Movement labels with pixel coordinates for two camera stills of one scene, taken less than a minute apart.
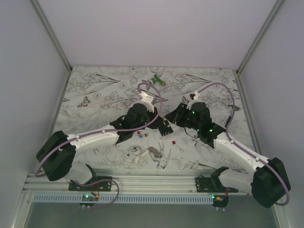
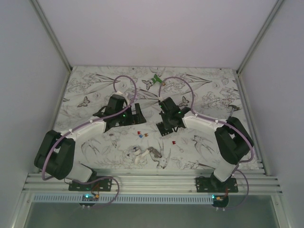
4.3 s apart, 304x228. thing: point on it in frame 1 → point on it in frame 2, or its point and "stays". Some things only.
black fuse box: (165, 128) stays
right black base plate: (212, 185) stays
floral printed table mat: (96, 97) stays
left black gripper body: (149, 117) → (126, 118)
